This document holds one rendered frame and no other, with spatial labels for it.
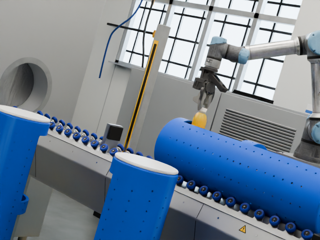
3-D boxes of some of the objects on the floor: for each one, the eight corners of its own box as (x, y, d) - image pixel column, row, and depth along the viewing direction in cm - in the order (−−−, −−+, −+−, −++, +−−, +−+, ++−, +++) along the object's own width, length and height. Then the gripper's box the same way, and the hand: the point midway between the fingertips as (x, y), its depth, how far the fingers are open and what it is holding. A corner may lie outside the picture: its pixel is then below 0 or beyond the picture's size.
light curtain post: (86, 292, 369) (164, 25, 358) (93, 296, 365) (171, 27, 354) (79, 293, 364) (157, 23, 353) (85, 297, 360) (165, 25, 350)
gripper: (209, 68, 295) (197, 110, 297) (196, 64, 287) (184, 106, 288) (223, 72, 290) (211, 114, 291) (210, 67, 281) (197, 110, 282)
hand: (203, 109), depth 288 cm, fingers closed on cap, 4 cm apart
